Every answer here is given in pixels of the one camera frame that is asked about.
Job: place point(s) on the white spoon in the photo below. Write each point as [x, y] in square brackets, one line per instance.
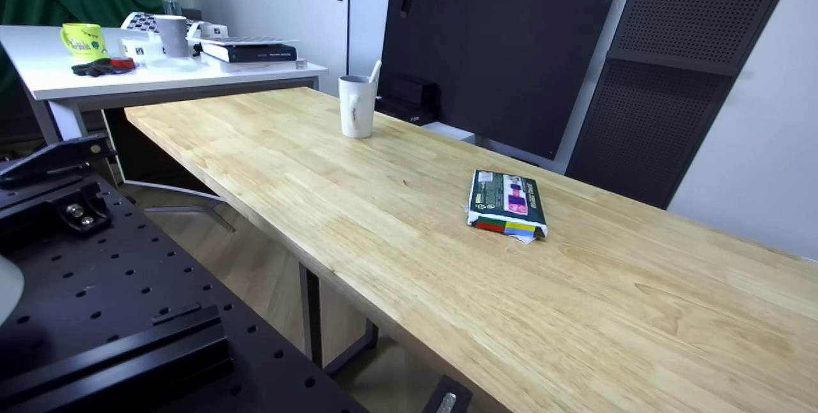
[374, 71]

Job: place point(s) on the white mug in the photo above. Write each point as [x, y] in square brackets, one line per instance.
[356, 109]

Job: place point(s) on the grey mug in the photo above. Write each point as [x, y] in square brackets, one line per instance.
[172, 36]

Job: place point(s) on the yellow mug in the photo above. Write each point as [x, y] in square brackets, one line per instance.
[84, 42]

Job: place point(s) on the black box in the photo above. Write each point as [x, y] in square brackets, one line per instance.
[409, 100]

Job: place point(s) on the black book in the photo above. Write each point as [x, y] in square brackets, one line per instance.
[252, 53]

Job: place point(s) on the black flat panel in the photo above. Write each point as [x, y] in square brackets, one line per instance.
[511, 48]

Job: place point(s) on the white book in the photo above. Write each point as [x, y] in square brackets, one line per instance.
[255, 65]

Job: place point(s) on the white small box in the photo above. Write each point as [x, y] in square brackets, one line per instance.
[142, 47]

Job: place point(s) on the green snack packet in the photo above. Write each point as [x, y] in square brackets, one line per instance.
[508, 203]

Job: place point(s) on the red round lid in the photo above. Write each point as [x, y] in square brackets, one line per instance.
[123, 62]

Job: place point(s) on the black glove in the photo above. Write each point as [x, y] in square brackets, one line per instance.
[92, 68]

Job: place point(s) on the black perforated panel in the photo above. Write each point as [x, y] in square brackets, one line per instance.
[671, 68]

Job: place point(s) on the white table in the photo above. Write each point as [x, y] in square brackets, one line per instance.
[57, 80]

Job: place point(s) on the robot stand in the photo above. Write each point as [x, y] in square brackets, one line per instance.
[128, 311]

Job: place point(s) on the black table clamp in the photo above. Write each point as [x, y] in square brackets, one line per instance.
[447, 397]

